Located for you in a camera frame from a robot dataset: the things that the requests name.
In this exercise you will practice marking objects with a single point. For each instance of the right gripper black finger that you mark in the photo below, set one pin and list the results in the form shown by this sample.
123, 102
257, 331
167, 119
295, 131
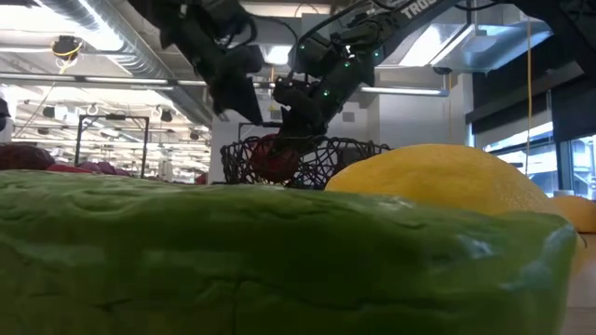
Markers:
293, 143

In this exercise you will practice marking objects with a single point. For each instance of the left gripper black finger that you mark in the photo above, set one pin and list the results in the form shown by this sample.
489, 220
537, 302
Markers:
242, 102

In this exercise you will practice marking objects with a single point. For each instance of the red pomegranate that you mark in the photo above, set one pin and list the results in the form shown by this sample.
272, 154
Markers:
274, 170

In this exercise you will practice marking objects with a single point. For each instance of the green ridged gourd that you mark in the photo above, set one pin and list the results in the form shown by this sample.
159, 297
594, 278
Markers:
279, 260

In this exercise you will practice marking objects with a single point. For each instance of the yellow lemon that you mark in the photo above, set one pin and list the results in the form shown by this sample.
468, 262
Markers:
442, 181

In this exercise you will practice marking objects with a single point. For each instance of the red chili pepper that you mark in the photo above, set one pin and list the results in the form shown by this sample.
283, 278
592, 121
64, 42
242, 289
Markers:
70, 169

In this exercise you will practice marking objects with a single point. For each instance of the orange yellow mango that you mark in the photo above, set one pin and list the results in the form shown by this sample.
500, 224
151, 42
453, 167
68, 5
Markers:
577, 214

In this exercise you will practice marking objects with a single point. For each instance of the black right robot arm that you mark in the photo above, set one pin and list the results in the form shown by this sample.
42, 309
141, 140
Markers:
354, 42

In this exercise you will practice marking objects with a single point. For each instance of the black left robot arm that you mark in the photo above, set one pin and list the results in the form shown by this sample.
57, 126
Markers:
186, 23

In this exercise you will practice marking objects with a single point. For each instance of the long ceiling tube light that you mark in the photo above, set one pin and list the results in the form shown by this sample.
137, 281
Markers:
125, 80

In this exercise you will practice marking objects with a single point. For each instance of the small black rig frame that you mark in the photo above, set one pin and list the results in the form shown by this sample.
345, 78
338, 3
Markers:
251, 124

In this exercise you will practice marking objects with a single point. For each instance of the grey wall speaker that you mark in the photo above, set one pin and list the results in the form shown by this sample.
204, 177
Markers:
348, 116

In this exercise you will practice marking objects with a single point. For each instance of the round spiral air duct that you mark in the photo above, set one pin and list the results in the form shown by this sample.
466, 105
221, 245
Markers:
139, 65

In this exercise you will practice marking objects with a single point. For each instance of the large black rig frame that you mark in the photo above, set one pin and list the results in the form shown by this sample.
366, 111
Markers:
114, 117

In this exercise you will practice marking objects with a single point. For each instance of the silver rectangular air duct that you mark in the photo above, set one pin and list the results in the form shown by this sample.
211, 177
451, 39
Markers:
465, 46

